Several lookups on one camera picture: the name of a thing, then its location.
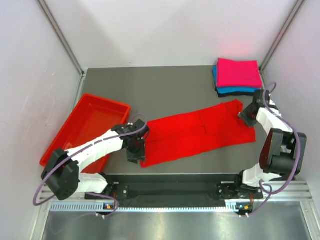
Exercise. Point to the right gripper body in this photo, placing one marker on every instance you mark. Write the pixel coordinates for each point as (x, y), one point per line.
(248, 118)

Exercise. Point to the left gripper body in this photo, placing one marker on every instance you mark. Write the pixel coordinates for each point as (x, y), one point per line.
(137, 151)

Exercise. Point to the red t-shirt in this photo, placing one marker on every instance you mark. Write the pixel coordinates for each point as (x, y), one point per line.
(189, 134)

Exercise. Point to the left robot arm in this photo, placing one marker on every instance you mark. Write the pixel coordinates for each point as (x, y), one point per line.
(64, 174)

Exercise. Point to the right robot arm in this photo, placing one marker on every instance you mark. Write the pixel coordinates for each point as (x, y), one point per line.
(282, 153)

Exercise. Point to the black folded t-shirt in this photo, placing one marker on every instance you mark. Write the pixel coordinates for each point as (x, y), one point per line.
(235, 95)

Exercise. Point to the blue folded t-shirt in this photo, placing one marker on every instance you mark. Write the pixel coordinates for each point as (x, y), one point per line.
(215, 76)

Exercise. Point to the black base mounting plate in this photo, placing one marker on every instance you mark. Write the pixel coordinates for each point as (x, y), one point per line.
(215, 186)

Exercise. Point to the pink folded t-shirt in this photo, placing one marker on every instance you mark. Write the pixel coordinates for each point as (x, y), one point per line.
(232, 73)

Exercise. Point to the red plastic bin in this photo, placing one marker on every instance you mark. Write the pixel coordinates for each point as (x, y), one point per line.
(91, 117)

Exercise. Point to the left aluminium frame post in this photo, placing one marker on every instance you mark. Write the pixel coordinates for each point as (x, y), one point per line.
(59, 34)

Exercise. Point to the aluminium frame post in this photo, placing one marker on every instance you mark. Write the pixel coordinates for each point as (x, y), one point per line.
(293, 13)
(59, 34)

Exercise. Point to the aluminium front rail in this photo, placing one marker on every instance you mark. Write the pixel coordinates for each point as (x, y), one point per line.
(296, 191)

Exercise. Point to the right aluminium frame post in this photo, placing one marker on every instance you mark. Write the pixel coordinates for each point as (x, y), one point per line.
(293, 13)

